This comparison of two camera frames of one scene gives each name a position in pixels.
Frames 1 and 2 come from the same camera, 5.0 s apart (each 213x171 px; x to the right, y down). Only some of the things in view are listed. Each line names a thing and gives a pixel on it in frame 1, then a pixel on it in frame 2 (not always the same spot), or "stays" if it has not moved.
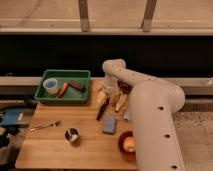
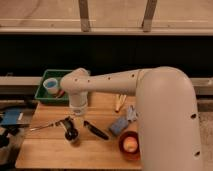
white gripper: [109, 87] -> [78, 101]
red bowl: [130, 156] stays
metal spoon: [52, 124] stays
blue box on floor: [11, 117] stays
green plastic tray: [65, 76] stays
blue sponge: [109, 125] -> [119, 125]
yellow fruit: [129, 143] stays
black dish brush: [102, 109] -> [94, 130]
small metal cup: [72, 135] stays
